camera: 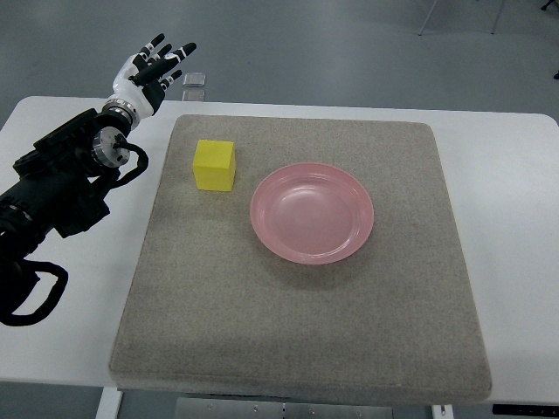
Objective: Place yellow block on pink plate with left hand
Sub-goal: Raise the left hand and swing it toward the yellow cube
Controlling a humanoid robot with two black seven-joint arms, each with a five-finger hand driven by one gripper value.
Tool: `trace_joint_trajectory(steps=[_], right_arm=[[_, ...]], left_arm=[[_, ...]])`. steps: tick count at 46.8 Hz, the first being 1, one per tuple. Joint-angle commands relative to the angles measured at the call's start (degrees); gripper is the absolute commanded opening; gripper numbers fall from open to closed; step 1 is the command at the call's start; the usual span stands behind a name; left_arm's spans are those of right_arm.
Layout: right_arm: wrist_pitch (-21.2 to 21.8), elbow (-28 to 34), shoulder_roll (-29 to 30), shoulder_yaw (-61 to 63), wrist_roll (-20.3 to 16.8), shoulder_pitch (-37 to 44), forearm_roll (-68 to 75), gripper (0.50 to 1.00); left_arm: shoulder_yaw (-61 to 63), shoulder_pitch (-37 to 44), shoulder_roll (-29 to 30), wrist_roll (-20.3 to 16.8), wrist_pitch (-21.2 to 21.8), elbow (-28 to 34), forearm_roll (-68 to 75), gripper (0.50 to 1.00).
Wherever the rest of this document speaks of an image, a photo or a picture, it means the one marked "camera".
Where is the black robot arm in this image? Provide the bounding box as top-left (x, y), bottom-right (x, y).
top-left (1, 99), bottom-right (148, 259)

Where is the pink plate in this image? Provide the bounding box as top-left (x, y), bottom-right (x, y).
top-left (250, 162), bottom-right (375, 265)

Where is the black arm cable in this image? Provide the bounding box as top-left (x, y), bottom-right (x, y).
top-left (0, 257), bottom-right (70, 327)

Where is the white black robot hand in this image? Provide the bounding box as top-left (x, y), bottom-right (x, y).
top-left (105, 33), bottom-right (197, 128)

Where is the yellow foam block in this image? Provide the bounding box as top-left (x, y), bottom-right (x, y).
top-left (192, 140), bottom-right (237, 192)

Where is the grey felt mat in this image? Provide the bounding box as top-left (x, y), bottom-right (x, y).
top-left (107, 113), bottom-right (493, 401)

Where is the white table leg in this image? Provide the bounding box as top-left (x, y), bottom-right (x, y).
top-left (95, 387), bottom-right (123, 419)

